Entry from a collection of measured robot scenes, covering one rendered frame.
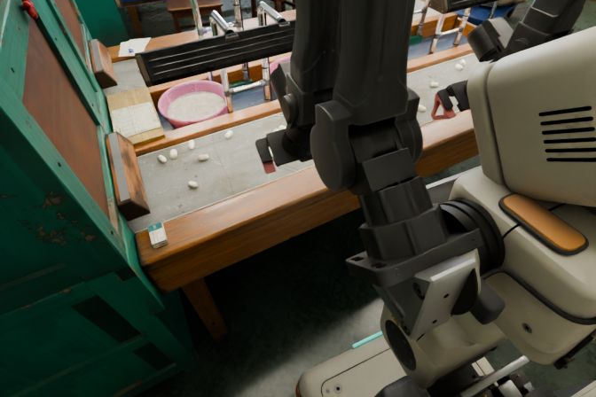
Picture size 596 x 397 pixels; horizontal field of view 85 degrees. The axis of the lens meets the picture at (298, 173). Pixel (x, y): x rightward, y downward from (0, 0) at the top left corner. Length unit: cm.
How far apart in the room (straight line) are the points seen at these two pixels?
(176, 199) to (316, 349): 88
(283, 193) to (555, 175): 70
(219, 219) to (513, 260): 69
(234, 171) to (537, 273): 84
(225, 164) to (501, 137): 84
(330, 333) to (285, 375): 24
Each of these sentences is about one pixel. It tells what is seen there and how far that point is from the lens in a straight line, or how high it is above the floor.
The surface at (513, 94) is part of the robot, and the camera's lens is 37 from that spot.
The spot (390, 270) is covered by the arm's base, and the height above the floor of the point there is 122.
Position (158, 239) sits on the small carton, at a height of 78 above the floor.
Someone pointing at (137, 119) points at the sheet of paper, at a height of 78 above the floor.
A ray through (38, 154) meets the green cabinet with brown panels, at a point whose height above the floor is 117.
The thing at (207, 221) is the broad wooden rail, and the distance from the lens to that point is 91.
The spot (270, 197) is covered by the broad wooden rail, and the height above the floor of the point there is 76.
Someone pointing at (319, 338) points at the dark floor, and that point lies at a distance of 155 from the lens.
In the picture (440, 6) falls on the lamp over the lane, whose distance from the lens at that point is 133.
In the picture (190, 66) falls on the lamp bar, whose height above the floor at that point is 107.
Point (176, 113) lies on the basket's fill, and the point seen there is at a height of 73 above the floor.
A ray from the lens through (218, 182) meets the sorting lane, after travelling 102.
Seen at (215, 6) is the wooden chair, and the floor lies 45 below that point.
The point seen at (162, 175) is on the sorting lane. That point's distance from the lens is 109.
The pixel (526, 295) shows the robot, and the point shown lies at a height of 118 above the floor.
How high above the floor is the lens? 149
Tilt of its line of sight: 47 degrees down
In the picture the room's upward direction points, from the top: straight up
